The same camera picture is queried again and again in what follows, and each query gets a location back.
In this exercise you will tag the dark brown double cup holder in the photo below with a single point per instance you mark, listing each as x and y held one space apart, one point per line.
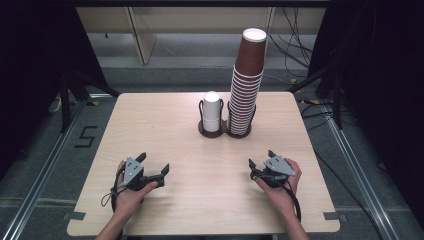
208 134

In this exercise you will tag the black tripod stand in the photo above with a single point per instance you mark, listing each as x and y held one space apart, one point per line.
336 100
66 100

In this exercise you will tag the person's right hand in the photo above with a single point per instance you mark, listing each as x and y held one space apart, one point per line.
283 198

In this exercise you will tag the person's left hand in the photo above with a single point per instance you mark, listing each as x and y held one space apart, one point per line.
128 200

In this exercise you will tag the stack of brown paper cups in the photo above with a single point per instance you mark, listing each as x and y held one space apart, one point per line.
243 106

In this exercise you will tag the dark curtain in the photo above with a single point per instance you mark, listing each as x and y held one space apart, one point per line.
383 83
33 66

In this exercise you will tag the yellow tape piece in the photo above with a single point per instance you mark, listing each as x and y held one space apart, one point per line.
313 101
94 103

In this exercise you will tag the metal floor rail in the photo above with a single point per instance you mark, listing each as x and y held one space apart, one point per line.
36 190
360 170

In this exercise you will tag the beige wooden shelf unit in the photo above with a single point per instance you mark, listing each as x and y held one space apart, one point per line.
141 36

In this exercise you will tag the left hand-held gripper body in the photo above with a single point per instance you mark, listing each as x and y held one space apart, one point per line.
133 170

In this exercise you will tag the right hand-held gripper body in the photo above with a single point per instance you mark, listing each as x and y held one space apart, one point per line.
278 166

